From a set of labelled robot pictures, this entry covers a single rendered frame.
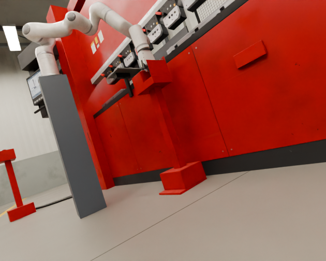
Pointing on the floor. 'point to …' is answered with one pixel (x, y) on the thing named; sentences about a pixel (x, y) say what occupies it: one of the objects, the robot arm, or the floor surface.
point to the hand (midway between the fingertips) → (152, 73)
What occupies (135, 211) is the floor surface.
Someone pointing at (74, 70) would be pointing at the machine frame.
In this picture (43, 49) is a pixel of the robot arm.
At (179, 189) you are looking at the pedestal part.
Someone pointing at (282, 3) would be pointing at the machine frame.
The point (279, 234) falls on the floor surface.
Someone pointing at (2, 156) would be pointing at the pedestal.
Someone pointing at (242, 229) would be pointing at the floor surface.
